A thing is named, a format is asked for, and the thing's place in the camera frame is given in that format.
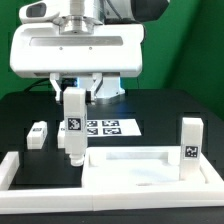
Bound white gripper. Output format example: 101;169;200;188
10;23;144;104

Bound white desk top panel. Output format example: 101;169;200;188
81;145;207;188

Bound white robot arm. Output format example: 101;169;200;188
10;0;170;104

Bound fiducial marker sheet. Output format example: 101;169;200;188
87;119;141;137

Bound black cables on table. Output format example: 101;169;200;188
23;78;56;93

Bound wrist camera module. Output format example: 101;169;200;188
19;0;60;24

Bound white L-shaped fixture frame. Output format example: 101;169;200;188
0;152;224;214

